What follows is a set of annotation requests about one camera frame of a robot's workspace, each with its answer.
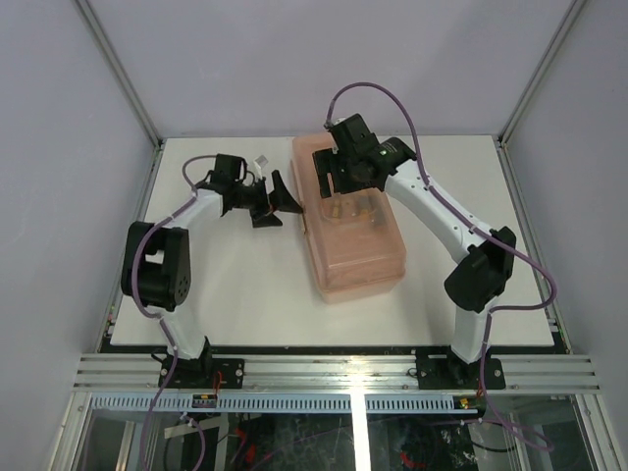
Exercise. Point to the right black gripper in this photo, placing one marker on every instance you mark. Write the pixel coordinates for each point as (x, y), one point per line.
(325, 162)

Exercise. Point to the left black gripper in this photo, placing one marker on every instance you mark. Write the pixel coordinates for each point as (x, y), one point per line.
(279, 199)

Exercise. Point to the pink plastic tool box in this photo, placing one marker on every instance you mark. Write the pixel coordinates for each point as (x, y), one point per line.
(351, 259)

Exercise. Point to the orange handled black screwdriver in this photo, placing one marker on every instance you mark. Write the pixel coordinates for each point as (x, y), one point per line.
(366, 209)

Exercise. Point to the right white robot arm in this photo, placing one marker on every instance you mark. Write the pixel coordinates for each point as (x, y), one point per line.
(483, 256)

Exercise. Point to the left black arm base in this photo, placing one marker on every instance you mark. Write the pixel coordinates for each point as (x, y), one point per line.
(205, 372)

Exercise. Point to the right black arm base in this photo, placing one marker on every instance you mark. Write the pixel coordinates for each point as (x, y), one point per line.
(438, 368)

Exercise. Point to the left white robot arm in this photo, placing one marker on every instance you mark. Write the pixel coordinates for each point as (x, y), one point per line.
(157, 273)

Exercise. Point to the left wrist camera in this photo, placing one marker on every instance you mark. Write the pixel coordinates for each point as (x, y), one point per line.
(257, 166)

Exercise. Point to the aluminium mounting rail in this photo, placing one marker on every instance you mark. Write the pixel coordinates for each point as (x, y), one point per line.
(552, 374)

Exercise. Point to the left aluminium frame post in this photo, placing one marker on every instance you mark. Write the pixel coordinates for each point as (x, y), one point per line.
(116, 68)

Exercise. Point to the aluminium frame post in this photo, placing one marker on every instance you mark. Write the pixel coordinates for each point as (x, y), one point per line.
(116, 68)
(564, 28)

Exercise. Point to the slotted cable duct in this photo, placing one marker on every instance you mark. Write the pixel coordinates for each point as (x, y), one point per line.
(262, 402)

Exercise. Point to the right aluminium frame post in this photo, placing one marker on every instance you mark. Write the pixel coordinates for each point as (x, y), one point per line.
(564, 28)

